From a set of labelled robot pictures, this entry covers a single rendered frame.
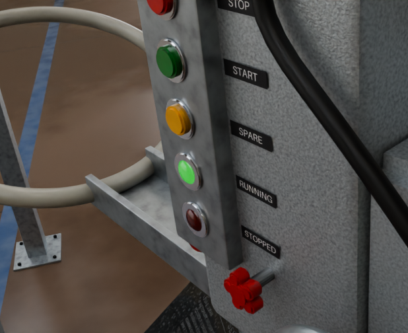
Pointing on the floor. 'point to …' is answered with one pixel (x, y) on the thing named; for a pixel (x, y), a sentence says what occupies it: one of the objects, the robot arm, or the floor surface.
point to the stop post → (14, 174)
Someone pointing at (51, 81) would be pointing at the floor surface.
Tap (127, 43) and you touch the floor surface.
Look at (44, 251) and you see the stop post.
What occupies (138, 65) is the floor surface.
